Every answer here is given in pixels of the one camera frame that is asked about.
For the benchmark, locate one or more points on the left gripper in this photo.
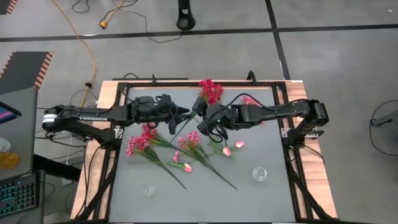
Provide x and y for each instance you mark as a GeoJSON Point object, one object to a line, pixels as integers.
{"type": "Point", "coordinates": [161, 116]}

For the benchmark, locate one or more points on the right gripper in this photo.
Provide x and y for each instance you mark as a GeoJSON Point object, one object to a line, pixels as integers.
{"type": "Point", "coordinates": [217, 123]}

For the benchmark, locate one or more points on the pink artificial flower bunch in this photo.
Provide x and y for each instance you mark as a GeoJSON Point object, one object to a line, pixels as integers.
{"type": "Point", "coordinates": [248, 100]}
{"type": "Point", "coordinates": [190, 139]}
{"type": "Point", "coordinates": [136, 144]}

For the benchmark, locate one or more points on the red artificial flower bunch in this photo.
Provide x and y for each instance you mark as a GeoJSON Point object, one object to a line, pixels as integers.
{"type": "Point", "coordinates": [211, 91]}
{"type": "Point", "coordinates": [149, 133]}

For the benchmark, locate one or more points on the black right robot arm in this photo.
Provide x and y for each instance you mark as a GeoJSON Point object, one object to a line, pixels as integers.
{"type": "Point", "coordinates": [280, 109]}

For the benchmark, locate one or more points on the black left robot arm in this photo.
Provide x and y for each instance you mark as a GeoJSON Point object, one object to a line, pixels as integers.
{"type": "Point", "coordinates": [81, 113]}

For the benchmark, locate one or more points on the tall clear glass vase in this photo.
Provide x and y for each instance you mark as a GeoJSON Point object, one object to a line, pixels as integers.
{"type": "Point", "coordinates": [148, 191]}

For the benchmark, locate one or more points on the round clear glass vase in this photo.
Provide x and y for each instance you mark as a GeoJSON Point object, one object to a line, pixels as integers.
{"type": "Point", "coordinates": [258, 174]}

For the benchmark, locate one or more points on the black stand foot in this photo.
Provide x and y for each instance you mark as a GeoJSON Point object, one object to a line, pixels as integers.
{"type": "Point", "coordinates": [185, 21]}

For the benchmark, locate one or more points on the light wooden table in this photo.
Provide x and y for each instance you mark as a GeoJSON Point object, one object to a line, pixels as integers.
{"type": "Point", "coordinates": [311, 174]}

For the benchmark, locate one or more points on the black desk leg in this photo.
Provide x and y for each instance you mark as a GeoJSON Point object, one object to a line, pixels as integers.
{"type": "Point", "coordinates": [56, 168]}

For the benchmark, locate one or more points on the black orange-striped floor mat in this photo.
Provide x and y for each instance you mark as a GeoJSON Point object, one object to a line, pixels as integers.
{"type": "Point", "coordinates": [21, 70]}
{"type": "Point", "coordinates": [4, 4]}

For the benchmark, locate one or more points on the dark monitor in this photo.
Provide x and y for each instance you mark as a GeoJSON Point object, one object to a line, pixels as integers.
{"type": "Point", "coordinates": [7, 113]}

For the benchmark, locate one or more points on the yellow translucent container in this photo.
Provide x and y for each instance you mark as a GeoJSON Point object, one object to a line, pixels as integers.
{"type": "Point", "coordinates": [8, 160]}

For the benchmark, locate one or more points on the clear plastic cup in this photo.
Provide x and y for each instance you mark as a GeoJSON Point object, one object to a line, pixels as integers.
{"type": "Point", "coordinates": [3, 145]}

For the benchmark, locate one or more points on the black backlit keyboard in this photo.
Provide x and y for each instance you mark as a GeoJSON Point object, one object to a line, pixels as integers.
{"type": "Point", "coordinates": [18, 194]}

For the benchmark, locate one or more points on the grey stand foot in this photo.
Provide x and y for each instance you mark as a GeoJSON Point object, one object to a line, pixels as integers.
{"type": "Point", "coordinates": [387, 120]}

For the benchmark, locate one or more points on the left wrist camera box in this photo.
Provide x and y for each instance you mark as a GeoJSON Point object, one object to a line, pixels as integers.
{"type": "Point", "coordinates": [164, 101]}

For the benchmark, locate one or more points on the black metal table frame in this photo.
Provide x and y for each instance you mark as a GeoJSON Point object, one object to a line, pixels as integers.
{"type": "Point", "coordinates": [174, 84]}

